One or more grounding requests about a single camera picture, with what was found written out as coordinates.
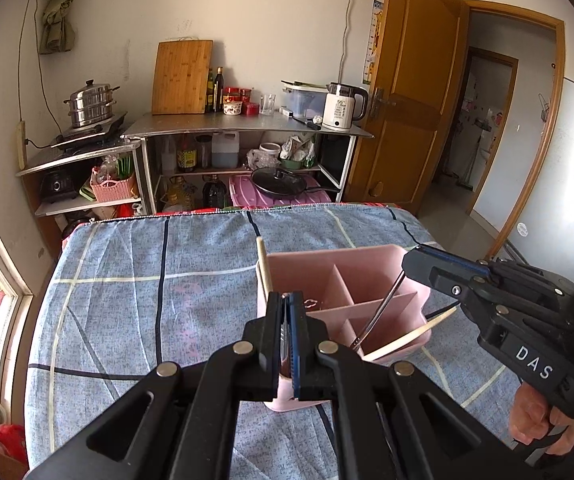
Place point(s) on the blue checked tablecloth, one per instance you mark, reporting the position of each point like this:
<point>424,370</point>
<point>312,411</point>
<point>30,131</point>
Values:
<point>128,294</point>

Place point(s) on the pink utensil basket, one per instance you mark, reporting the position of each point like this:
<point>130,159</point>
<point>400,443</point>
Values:
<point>343,287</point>

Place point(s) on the right hand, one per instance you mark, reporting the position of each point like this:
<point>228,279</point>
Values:
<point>531,417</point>

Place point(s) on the black frying pan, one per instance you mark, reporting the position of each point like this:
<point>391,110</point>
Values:
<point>281,183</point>

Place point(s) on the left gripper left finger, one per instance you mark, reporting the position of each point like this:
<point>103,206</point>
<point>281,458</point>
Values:
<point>246,371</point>

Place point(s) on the glass cup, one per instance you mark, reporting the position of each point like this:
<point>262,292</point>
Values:
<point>267,104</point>

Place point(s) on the bamboo cutting board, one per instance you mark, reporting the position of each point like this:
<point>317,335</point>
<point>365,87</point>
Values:
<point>180,77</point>

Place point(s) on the white plastic jug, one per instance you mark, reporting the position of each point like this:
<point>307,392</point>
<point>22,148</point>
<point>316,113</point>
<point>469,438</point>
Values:
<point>225,150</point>

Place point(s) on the steel kitchen table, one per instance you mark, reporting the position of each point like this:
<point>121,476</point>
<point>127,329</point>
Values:
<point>252,132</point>

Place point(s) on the dark sauce bottle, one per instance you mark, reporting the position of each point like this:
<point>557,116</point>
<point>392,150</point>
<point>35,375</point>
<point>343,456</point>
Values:
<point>217,94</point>

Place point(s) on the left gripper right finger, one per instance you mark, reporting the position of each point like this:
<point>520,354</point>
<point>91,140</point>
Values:
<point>323,370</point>

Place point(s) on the low side shelf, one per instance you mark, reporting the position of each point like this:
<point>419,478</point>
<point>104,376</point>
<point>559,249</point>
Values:
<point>58,184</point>

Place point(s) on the olive green curtain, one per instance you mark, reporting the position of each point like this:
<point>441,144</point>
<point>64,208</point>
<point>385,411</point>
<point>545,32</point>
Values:
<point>57,32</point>

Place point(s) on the clear plastic storage box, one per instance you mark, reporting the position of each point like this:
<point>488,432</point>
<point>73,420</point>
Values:
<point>303,99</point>

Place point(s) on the silver metal chopstick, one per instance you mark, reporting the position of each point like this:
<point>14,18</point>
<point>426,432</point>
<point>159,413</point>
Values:
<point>285,352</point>
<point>369,326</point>

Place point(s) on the red lidded jar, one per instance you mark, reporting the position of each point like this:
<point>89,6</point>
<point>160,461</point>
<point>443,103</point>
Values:
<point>237,102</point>

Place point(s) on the steel steamer pot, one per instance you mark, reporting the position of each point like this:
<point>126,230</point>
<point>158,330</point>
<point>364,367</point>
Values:
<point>91,104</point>

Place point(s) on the wooden door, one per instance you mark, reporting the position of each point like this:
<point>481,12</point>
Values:
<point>420,62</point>

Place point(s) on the white electric kettle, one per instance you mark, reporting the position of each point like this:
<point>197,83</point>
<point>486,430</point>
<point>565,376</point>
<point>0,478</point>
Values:
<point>344,105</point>

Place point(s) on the induction cooker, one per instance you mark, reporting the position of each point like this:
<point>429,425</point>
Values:
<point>100,132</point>

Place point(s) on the pink woven basket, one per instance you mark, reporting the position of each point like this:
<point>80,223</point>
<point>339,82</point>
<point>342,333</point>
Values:
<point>111,190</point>

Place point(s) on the silver refrigerator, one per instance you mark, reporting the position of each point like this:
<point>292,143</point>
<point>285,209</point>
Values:
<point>544,232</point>

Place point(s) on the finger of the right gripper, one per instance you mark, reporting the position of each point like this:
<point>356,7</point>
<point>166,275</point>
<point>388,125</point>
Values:
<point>531,305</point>
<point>447,262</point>

